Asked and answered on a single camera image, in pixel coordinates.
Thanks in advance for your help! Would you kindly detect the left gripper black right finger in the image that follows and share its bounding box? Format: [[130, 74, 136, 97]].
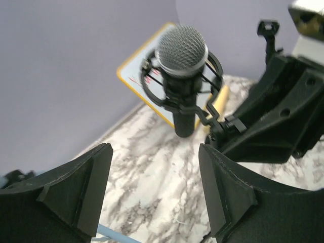
[[198, 144, 323, 242]]

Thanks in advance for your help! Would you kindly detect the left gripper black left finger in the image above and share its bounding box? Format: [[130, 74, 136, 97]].
[[1, 143, 113, 243]]

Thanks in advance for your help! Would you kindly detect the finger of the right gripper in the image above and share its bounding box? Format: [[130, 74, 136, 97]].
[[205, 56, 323, 164]]

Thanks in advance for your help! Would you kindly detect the light blue music stand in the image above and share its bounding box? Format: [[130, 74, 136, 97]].
[[91, 224, 140, 243]]

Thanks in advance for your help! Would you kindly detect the cream toy microphone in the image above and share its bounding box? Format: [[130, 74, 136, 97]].
[[204, 85, 230, 133]]

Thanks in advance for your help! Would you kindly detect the black round-base mic stand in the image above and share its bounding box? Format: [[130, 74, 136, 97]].
[[257, 20, 284, 65]]

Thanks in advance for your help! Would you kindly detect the black studio microphone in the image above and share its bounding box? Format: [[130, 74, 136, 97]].
[[139, 24, 247, 138]]

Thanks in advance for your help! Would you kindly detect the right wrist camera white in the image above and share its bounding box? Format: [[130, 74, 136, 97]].
[[288, 0, 324, 64]]

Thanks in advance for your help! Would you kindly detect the whiteboard with yellow frame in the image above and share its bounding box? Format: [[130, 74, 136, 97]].
[[117, 23, 215, 128]]

